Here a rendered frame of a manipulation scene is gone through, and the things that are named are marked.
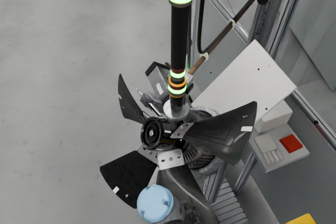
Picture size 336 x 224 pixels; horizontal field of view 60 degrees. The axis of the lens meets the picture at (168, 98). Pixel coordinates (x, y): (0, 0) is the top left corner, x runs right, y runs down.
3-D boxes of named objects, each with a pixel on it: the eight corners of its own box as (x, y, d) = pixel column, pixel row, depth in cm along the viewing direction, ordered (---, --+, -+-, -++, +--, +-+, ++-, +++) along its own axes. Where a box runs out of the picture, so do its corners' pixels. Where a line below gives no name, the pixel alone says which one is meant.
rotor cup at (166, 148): (158, 127, 118) (133, 123, 109) (183, 110, 109) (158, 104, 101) (167, 161, 111) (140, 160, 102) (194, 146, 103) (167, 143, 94)
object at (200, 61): (263, -15, 103) (264, -18, 101) (267, -14, 102) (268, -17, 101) (182, 80, 75) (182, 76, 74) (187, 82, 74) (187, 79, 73)
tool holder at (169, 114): (176, 92, 83) (177, 68, 76) (197, 102, 81) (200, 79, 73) (158, 113, 79) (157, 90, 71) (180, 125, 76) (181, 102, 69)
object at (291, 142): (291, 134, 144) (293, 132, 142) (302, 147, 139) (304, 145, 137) (278, 140, 141) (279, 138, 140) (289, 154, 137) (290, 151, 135)
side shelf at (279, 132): (266, 100, 160) (267, 97, 158) (307, 156, 140) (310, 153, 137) (227, 113, 155) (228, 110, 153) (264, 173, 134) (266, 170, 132)
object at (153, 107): (169, 128, 117) (132, 85, 141) (172, 124, 116) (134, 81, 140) (165, 127, 116) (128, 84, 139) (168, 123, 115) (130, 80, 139)
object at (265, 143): (268, 134, 143) (269, 132, 142) (284, 161, 135) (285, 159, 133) (252, 139, 142) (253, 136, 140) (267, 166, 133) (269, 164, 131)
